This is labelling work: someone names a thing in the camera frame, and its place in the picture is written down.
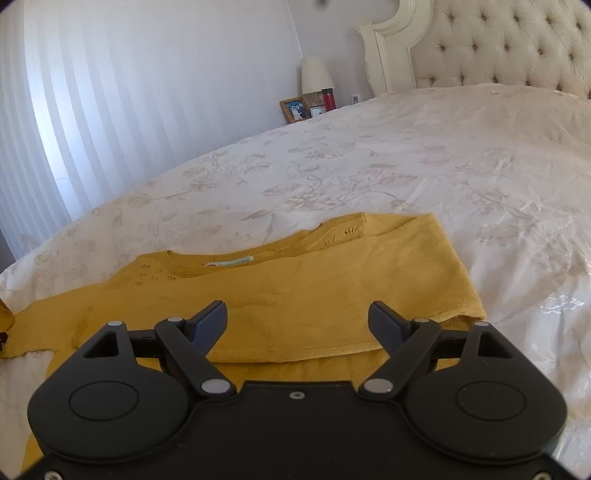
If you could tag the red drink bottle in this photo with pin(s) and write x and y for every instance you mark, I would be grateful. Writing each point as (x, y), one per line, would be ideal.
(328, 99)

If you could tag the dark cloth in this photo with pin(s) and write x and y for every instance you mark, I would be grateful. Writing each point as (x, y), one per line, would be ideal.
(2, 342)

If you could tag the yellow knit sweater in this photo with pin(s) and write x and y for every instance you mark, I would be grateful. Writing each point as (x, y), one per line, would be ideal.
(295, 286)

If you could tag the white table lamp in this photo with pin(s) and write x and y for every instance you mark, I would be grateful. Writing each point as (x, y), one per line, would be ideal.
(316, 74)

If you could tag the cream floral bedspread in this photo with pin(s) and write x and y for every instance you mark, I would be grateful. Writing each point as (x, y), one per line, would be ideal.
(392, 157)

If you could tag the small white picture frame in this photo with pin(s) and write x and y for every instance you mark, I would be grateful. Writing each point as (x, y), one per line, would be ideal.
(317, 111)

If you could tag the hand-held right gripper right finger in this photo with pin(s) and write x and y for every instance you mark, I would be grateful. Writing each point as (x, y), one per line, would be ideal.
(385, 326)

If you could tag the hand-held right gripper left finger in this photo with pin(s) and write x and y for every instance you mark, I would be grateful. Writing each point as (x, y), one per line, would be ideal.
(211, 324)

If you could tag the cream tufted headboard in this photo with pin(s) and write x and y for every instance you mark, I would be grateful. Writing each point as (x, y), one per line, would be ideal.
(489, 46)

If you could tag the wooden picture frame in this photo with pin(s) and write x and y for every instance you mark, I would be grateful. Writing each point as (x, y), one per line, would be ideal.
(295, 110)

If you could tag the white vertical blinds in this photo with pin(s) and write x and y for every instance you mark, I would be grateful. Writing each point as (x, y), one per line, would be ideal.
(138, 101)

